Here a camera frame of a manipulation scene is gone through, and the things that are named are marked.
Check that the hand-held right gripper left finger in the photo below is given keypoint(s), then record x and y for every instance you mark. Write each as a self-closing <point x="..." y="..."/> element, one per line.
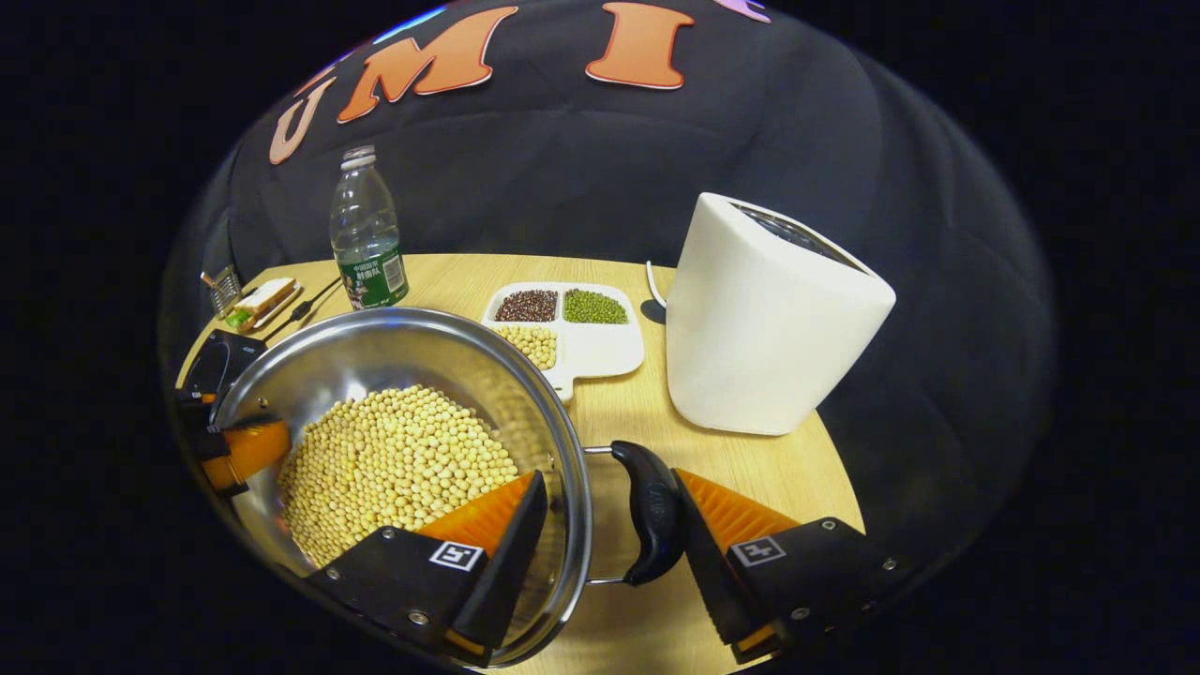
<point x="506" y="581"/>

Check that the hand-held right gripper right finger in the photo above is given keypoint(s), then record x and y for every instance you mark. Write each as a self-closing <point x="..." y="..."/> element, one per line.
<point x="717" y="586"/>

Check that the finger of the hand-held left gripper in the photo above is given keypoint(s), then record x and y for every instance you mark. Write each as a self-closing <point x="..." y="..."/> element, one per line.
<point x="248" y="450"/>
<point x="192" y="412"/>

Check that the black induction cooktop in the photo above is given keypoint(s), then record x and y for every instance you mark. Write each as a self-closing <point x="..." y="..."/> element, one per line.
<point x="220" y="361"/>

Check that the sandwich with lettuce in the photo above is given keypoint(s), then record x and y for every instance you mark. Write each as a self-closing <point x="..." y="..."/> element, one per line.
<point x="262" y="298"/>

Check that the pile of yellow soybeans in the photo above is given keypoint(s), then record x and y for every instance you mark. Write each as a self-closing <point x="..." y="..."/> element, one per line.
<point x="394" y="459"/>

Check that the small white sandwich plate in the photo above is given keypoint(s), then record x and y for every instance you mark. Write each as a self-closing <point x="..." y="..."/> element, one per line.
<point x="292" y="305"/>

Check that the small portion of soybeans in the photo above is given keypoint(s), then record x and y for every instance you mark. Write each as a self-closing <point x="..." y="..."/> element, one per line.
<point x="530" y="345"/>

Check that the clear plastic water bottle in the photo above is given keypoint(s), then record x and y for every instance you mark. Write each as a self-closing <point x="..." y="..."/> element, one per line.
<point x="366" y="234"/>

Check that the white divided plate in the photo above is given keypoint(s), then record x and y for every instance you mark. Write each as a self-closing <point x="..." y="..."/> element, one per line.
<point x="600" y="352"/>

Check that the white toaster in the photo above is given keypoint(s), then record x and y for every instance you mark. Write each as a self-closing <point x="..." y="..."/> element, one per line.
<point x="759" y="328"/>

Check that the pile of red beans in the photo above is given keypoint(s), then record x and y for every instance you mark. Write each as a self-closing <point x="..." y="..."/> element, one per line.
<point x="527" y="306"/>

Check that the pile of green mung beans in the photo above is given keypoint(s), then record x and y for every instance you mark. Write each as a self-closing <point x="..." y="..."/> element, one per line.
<point x="595" y="307"/>

